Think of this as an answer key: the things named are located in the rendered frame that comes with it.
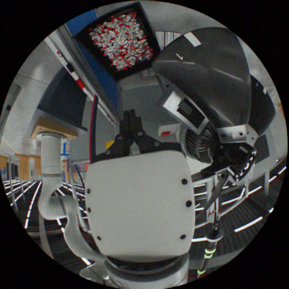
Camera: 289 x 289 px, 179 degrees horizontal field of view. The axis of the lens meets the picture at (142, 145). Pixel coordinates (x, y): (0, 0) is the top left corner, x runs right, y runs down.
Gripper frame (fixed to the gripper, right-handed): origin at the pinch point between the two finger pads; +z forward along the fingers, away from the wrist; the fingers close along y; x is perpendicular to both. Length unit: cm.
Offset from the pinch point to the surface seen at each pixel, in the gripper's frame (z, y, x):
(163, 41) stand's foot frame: 105, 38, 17
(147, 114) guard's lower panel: 75, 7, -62
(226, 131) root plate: 0.6, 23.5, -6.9
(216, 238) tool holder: -31.4, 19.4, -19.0
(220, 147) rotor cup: -0.7, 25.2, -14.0
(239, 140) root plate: -2.8, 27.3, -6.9
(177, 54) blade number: 10.3, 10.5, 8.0
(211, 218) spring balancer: -54, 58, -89
